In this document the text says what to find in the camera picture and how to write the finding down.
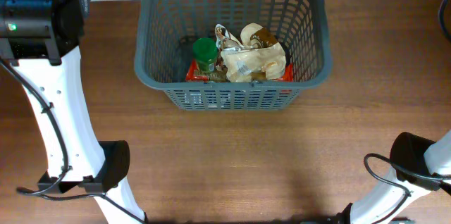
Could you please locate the beige plastic bag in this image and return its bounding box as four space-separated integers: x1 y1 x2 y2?
221 43 286 82

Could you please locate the orange spaghetti packet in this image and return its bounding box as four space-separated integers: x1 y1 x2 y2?
185 60 294 82

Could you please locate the green lid seasoning jar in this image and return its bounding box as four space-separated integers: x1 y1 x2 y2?
192 37 218 73

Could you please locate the blue tissue multipack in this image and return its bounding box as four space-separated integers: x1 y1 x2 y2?
177 90 291 110

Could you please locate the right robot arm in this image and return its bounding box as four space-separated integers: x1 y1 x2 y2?
328 132 450 224

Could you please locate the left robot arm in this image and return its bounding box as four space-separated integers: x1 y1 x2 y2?
1 0 147 223

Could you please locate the grey plastic basket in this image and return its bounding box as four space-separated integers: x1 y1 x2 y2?
135 0 332 111

